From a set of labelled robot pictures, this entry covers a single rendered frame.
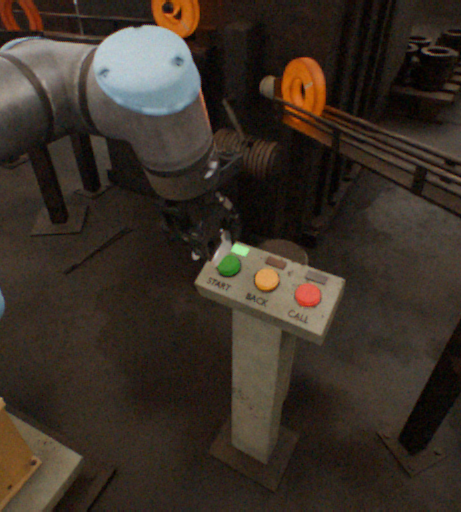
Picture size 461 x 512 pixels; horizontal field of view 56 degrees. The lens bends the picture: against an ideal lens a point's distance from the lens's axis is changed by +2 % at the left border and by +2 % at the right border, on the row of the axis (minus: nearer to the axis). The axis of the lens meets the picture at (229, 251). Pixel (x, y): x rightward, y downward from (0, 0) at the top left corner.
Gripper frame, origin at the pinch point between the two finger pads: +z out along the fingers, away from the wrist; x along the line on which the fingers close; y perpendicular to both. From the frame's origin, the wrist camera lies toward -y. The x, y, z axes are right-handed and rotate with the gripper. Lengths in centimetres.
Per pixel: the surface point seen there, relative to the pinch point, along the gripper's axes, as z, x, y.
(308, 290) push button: 5.5, 14.8, -0.3
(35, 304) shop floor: 65, -82, 14
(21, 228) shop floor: 74, -121, -12
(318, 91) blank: 12, -5, -54
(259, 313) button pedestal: 8.0, 8.4, 5.7
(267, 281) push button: 5.5, 7.9, 0.7
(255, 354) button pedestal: 21.1, 7.6, 9.2
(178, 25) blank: 15, -58, -74
